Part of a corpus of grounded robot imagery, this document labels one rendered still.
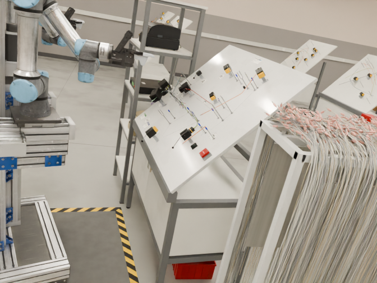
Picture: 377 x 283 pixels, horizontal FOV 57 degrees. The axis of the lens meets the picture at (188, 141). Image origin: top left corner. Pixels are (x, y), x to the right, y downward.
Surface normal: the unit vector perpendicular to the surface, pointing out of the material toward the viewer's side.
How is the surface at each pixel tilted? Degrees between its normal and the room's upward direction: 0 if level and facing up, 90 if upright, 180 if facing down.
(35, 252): 0
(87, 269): 0
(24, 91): 97
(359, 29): 90
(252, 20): 90
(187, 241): 90
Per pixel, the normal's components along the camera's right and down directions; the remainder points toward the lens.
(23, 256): 0.18, -0.92
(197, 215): 0.30, 0.40
